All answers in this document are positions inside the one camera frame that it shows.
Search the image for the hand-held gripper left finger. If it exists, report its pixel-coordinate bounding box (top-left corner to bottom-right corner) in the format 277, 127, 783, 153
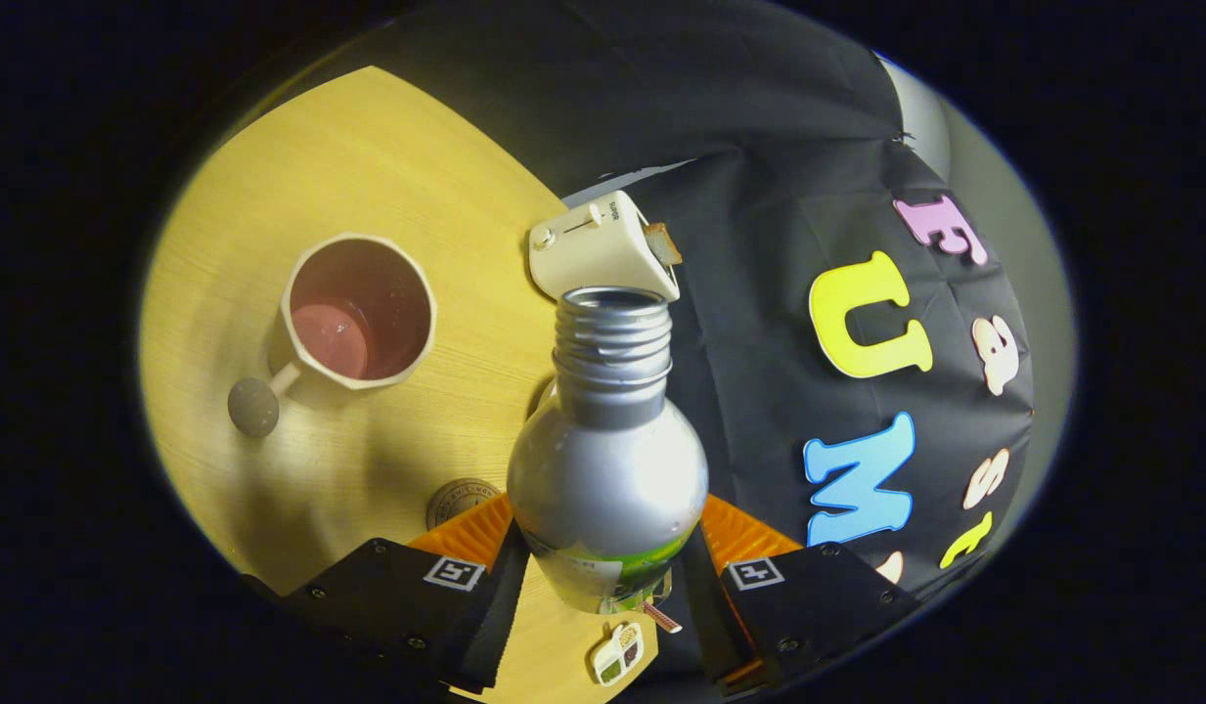
243, 492, 533, 693

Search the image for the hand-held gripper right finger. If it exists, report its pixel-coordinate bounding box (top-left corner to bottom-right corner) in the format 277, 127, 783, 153
679, 494, 960, 690

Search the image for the round cork coaster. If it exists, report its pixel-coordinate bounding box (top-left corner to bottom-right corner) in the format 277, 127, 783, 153
425, 478, 501, 532

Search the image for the silver bottle with green label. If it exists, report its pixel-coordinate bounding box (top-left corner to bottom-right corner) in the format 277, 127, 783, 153
506, 286, 710, 615

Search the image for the beige cup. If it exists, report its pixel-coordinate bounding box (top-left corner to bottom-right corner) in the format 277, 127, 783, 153
227, 233, 438, 439

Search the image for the white divided dish with grains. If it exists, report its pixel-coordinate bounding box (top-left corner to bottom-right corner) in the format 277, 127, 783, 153
591, 622, 646, 686

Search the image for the white toaster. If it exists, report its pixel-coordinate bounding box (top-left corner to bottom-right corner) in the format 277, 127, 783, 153
528, 190, 682, 302

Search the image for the toasted bread slice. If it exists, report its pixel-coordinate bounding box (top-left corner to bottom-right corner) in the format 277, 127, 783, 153
644, 222, 684, 267

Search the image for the wooden table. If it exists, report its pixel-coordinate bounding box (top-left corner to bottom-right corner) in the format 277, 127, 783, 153
138, 66, 662, 704

